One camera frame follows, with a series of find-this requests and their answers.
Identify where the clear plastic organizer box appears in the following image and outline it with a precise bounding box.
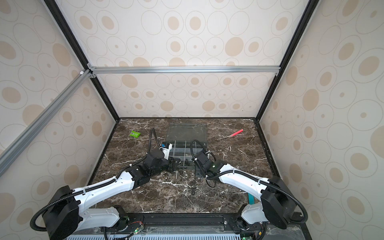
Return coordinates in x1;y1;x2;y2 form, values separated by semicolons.
165;124;208;170

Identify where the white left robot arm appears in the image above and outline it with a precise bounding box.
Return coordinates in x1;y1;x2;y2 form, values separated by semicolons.
37;150;181;240

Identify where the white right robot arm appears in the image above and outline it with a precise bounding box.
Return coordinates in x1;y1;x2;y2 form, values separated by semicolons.
192;151;300;230

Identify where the green snack packet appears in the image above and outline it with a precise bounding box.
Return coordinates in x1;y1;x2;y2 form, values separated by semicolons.
130;131;141;139

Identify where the teal tool handle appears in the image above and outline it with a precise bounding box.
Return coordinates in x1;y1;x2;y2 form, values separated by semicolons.
248;194;255;205

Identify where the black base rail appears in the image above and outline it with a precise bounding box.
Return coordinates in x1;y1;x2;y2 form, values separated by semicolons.
101;213;268;238

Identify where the silver aluminium frame bar back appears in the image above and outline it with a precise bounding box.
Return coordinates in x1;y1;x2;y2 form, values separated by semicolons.
91;66;280;74

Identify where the silver aluminium frame bar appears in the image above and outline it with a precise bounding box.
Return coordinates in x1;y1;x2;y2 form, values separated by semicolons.
91;66;280;74
1;70;91;175

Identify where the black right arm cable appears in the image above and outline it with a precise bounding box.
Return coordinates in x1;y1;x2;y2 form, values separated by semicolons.
190;139;309;224

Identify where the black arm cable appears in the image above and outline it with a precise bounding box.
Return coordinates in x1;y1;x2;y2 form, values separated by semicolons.
190;139;309;224
29;128;163;232

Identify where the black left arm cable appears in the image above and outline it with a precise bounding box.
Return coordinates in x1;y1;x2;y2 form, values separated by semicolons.
29;128;163;232

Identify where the silver aluminium frame bar left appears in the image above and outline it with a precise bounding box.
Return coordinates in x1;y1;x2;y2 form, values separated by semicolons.
1;70;91;175

